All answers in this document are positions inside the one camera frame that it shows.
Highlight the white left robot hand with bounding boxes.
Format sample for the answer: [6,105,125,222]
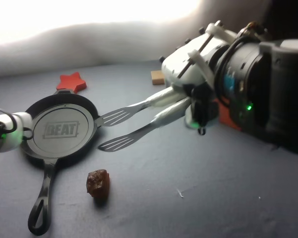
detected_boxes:
[0,108,33,155]

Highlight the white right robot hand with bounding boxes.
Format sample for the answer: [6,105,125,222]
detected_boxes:
[159,27,229,136]

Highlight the steel tongs with taped handles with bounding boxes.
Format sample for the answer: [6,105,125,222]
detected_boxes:
[97,88,192,152]

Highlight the brown toy meat piece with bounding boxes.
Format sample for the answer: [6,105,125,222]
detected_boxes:
[86,169,112,198]

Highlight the black cast iron skillet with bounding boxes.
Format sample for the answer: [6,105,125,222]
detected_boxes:
[19,89,102,236]

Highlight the tan rectangular wooden block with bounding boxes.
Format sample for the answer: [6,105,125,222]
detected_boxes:
[150,70,166,85]

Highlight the orange cube block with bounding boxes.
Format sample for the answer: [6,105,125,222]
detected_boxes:
[214,98,244,131]

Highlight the red star block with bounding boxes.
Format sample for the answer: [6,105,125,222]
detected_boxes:
[55,72,87,95]

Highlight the white cloth backdrop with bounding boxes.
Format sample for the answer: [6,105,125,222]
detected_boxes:
[0,0,271,80]

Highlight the grey table cloth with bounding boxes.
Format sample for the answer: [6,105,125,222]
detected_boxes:
[0,58,298,238]

